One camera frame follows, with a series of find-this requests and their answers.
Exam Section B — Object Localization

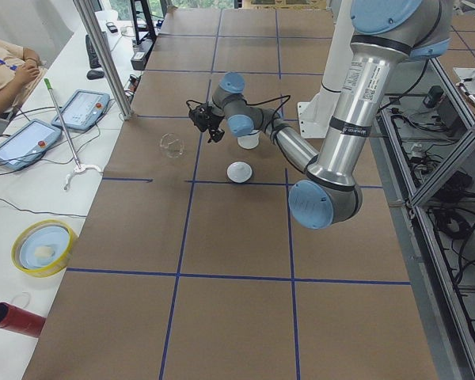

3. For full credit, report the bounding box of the far teach pendant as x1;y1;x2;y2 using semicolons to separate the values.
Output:
60;89;110;131

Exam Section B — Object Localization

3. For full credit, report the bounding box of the person in beige shirt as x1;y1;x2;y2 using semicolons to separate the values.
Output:
0;40;47;116

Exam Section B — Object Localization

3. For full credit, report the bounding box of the white ceramic lid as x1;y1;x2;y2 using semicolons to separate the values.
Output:
226;161;253;184

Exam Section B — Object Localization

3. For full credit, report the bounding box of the far black cable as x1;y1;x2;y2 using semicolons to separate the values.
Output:
185;93;293;124

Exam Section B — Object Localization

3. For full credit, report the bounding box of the red cardboard tube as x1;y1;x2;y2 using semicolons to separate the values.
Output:
0;302;46;338

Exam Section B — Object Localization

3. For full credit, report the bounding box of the yellow tape roll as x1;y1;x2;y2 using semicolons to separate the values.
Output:
11;219;78;278

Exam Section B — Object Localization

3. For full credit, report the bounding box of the litter picker stick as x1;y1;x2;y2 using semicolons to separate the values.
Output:
44;78;103;191

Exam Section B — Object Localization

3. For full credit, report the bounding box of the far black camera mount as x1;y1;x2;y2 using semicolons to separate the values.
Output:
188;104;211;132

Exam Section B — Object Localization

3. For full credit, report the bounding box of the clear plastic funnel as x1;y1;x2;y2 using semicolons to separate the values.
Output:
159;133;184;158

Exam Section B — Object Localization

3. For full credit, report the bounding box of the white enamel mug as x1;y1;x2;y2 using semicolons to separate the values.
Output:
237;131;260;150

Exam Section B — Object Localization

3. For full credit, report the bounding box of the black computer mouse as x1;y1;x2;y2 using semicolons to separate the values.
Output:
86;70;105;80

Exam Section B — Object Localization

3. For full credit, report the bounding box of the aluminium frame post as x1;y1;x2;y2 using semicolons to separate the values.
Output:
73;0;132;120

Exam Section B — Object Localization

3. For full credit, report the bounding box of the near teach pendant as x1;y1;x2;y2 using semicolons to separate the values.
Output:
0;119;62;170

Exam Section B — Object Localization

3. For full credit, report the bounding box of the teach pendant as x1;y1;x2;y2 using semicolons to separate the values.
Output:
60;89;110;131
0;119;62;170

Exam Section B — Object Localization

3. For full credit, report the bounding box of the black keyboard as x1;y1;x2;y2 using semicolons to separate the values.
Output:
85;35;101;69

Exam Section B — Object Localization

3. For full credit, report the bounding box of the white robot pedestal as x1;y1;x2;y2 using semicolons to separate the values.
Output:
298;0;354;139

